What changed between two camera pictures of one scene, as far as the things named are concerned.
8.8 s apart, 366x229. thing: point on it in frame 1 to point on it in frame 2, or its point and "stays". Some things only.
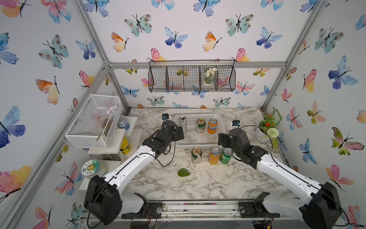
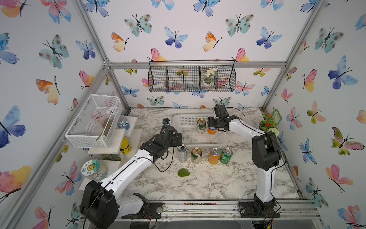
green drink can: x=226 y=155 stays
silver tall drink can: x=183 y=123 to x=182 y=150
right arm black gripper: x=227 y=137 to x=210 y=121
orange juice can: x=214 y=156 stays
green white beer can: x=196 y=155 stays
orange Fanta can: x=213 y=123 stays
